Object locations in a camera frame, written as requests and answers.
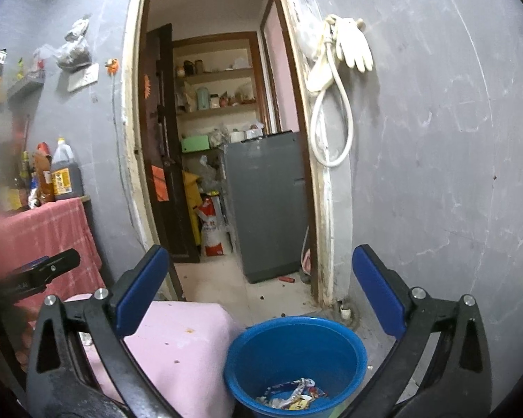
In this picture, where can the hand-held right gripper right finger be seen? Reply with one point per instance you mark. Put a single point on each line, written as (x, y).
(377, 287)

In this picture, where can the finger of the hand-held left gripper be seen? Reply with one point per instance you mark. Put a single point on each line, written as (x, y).
(56, 263)

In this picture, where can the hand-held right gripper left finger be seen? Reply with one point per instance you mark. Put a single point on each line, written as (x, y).
(141, 287)

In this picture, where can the blue plastic bucket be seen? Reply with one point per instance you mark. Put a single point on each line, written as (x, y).
(244, 365)

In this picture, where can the person's left hand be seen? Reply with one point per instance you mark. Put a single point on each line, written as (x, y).
(22, 339)

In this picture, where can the red plaid cloth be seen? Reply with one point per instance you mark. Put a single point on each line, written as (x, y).
(48, 230)

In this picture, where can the white floor pipe stub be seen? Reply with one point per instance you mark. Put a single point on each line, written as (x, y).
(345, 311)

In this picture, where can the pink tablecloth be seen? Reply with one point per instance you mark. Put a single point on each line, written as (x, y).
(178, 348)

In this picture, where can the large brown oil jug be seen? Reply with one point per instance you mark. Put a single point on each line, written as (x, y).
(66, 176)

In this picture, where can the amber bottle with red cap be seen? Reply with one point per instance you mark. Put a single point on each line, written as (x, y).
(43, 176)

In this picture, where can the small red tool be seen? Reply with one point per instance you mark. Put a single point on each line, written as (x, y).
(286, 278)

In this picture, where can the red white sack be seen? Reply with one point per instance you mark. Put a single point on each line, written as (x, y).
(212, 230)

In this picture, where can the yellow bag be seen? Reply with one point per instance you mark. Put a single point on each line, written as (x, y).
(191, 200)

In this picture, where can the orange door sticker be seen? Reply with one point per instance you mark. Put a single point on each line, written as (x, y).
(160, 185)

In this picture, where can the blue white wrapper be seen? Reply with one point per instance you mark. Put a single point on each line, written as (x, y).
(285, 388)

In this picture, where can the grey refrigerator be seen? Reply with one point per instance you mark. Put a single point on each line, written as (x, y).
(266, 200)

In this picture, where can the dark wooden door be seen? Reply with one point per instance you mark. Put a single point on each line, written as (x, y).
(165, 139)

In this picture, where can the green box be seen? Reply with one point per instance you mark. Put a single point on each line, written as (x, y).
(196, 143)

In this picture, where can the white pot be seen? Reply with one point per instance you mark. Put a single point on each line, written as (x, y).
(253, 133)

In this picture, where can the pale green jar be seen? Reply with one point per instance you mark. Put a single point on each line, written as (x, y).
(203, 98)

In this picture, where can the clear plastic bag with red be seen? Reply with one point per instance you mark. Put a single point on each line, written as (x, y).
(37, 59)

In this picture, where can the plastic bag with dark contents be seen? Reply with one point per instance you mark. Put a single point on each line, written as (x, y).
(74, 51)

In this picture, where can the wooden shelf unit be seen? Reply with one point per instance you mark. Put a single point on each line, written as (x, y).
(218, 74)

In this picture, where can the white rubber gloves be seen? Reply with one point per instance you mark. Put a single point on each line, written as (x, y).
(353, 48)

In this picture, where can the grey wall shelf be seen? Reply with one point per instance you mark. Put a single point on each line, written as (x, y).
(26, 83)

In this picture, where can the wooden door frame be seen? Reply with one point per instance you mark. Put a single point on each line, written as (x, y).
(130, 96)

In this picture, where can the orange wall hook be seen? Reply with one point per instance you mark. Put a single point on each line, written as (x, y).
(112, 66)

